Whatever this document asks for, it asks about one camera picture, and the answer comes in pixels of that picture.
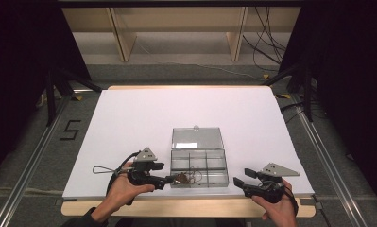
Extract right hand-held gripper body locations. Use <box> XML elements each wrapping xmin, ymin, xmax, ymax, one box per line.
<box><xmin>250</xmin><ymin>162</ymin><xmax>301</xmax><ymax>203</ymax></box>

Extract white table cover sheet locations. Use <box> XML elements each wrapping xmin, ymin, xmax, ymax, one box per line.
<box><xmin>62</xmin><ymin>86</ymin><xmax>316</xmax><ymax>201</ymax></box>

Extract person's right hand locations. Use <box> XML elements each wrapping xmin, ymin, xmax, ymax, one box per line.
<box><xmin>251</xmin><ymin>178</ymin><xmax>299</xmax><ymax>227</ymax></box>

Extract thin wire loop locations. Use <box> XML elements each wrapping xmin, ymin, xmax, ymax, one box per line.
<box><xmin>92</xmin><ymin>165</ymin><xmax>128</xmax><ymax>175</ymax></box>

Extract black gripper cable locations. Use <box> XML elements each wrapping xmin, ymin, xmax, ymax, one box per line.
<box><xmin>282</xmin><ymin>183</ymin><xmax>300</xmax><ymax>218</ymax></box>
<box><xmin>106</xmin><ymin>150</ymin><xmax>142</xmax><ymax>197</ymax></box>

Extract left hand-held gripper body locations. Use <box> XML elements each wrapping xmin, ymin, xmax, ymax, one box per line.
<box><xmin>127</xmin><ymin>147</ymin><xmax>165</xmax><ymax>190</ymax></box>

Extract thin white floor cable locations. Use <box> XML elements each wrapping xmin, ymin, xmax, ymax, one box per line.
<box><xmin>135</xmin><ymin>41</ymin><xmax>266</xmax><ymax>81</ymax></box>

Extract light wooden table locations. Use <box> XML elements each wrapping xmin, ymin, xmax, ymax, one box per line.
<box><xmin>60</xmin><ymin>84</ymin><xmax>317</xmax><ymax>218</ymax></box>

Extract black floor cables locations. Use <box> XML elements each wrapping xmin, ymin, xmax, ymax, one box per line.
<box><xmin>280</xmin><ymin>101</ymin><xmax>307</xmax><ymax>125</ymax></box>

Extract black curtain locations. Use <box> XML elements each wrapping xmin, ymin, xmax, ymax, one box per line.
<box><xmin>278</xmin><ymin>0</ymin><xmax>377</xmax><ymax>213</ymax></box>
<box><xmin>0</xmin><ymin>0</ymin><xmax>94</xmax><ymax>185</ymax></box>

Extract bundle of black cables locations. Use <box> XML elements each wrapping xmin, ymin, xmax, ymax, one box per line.
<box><xmin>242</xmin><ymin>7</ymin><xmax>288</xmax><ymax>72</ymax></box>

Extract black metal stand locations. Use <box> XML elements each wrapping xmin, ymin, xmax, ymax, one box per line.
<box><xmin>44</xmin><ymin>64</ymin><xmax>104</xmax><ymax>128</ymax></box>
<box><xmin>261</xmin><ymin>59</ymin><xmax>315</xmax><ymax>123</ymax></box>

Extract small brown wired trinket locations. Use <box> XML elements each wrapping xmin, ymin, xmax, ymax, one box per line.
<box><xmin>175</xmin><ymin>169</ymin><xmax>206</xmax><ymax>185</ymax></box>

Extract clear plastic compartment box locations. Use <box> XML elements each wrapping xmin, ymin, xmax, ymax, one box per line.
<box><xmin>169</xmin><ymin>125</ymin><xmax>231</xmax><ymax>189</ymax></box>

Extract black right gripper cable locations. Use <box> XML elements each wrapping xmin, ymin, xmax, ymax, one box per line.
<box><xmin>282</xmin><ymin>183</ymin><xmax>300</xmax><ymax>218</ymax></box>

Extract metal floor rail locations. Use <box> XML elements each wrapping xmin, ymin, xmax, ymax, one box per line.
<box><xmin>289</xmin><ymin>94</ymin><xmax>368</xmax><ymax>227</ymax></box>
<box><xmin>0</xmin><ymin>94</ymin><xmax>71</xmax><ymax>227</ymax></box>

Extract person's left hand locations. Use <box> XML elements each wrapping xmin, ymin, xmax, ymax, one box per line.
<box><xmin>106</xmin><ymin>162</ymin><xmax>155</xmax><ymax>211</ymax></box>

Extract light wooden shelf unit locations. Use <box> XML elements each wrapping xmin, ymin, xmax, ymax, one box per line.
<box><xmin>62</xmin><ymin>6</ymin><xmax>301</xmax><ymax>62</ymax></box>

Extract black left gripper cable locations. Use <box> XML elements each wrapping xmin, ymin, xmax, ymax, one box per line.
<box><xmin>106</xmin><ymin>150</ymin><xmax>142</xmax><ymax>197</ymax></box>

